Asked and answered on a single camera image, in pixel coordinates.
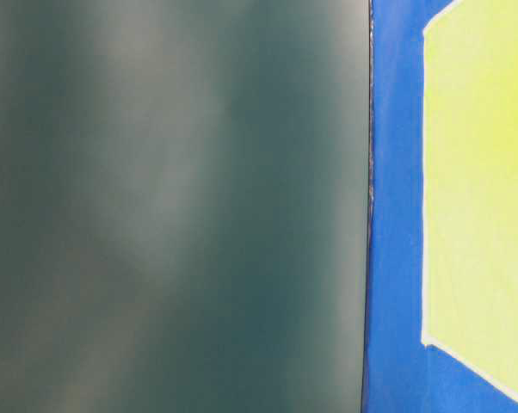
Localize yellow-green microfiber towel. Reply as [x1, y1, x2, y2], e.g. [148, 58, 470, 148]
[421, 1, 518, 403]

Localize blue table cloth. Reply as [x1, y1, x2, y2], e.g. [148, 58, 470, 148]
[361, 1, 518, 412]

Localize blurred dark grey-green panel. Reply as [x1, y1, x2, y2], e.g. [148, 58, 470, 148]
[0, 1, 369, 412]

